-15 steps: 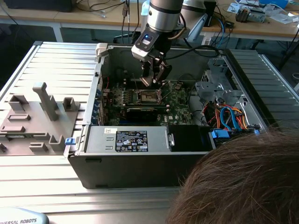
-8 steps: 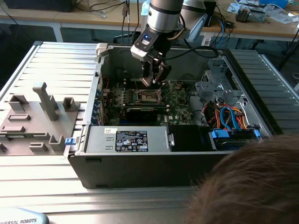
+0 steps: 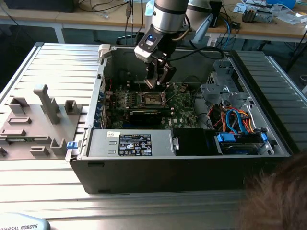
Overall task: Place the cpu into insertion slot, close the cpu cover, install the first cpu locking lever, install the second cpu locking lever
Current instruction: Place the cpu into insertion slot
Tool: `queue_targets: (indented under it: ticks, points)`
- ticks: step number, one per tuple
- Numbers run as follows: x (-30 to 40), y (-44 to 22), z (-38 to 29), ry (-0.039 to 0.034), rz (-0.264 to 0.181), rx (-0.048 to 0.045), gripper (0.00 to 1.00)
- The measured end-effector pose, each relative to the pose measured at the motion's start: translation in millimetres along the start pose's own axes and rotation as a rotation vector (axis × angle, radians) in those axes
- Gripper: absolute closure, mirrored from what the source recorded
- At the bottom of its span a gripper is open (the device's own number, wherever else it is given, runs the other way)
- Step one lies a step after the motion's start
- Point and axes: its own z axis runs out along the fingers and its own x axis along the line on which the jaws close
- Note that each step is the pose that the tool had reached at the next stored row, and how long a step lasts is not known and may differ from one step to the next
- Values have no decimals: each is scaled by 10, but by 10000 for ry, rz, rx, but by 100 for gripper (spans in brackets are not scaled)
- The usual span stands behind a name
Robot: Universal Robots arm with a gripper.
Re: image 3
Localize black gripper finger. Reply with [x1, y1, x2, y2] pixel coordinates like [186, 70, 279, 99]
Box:
[159, 62, 177, 87]
[145, 58, 161, 86]

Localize metal socket cover frame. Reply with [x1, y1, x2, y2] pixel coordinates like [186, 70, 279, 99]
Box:
[161, 82, 178, 106]

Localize silver CPU chip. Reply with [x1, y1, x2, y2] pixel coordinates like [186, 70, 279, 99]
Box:
[143, 78, 158, 90]

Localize CPU socket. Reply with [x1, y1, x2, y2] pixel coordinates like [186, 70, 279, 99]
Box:
[140, 90, 169, 108]

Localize green motherboard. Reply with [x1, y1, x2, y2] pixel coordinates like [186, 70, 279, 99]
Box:
[103, 81, 200, 130]

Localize metal disk bay cage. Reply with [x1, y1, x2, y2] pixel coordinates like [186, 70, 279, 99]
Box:
[199, 58, 256, 111]

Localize black graphics card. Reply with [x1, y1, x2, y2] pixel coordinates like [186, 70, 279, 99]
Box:
[129, 109, 164, 126]

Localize black plastic shroud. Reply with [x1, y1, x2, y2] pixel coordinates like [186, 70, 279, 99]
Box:
[171, 127, 223, 157]

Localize hard disk in blue carrier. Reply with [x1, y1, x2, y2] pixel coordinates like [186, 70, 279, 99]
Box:
[214, 132, 269, 156]

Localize heatsink cooler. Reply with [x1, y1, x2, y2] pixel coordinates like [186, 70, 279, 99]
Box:
[241, 6, 274, 24]

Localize grey power supply unit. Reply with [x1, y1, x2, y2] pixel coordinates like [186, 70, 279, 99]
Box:
[85, 128, 180, 158]

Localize wooden desk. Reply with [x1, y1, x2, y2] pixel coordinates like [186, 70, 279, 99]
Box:
[0, 0, 307, 44]

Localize black PC case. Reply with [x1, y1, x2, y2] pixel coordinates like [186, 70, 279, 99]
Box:
[65, 44, 295, 195]

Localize blue box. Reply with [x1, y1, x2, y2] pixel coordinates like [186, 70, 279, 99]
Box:
[266, 0, 298, 8]

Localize grey parts rack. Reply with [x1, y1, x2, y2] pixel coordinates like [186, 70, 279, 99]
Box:
[0, 83, 83, 161]

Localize black device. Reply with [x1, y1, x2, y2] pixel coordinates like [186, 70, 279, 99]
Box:
[3, 0, 75, 13]

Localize brown-haired person head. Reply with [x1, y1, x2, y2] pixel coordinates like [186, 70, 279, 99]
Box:
[236, 153, 307, 230]

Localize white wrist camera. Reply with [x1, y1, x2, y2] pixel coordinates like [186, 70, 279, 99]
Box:
[133, 44, 158, 61]

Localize grey case handle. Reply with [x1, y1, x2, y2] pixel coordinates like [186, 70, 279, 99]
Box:
[97, 44, 118, 65]

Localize blue SATA cable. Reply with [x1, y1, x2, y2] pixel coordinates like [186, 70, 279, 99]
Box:
[236, 108, 249, 135]
[225, 109, 237, 134]

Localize orange wire bundle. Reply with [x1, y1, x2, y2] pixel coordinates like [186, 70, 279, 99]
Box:
[212, 106, 255, 134]

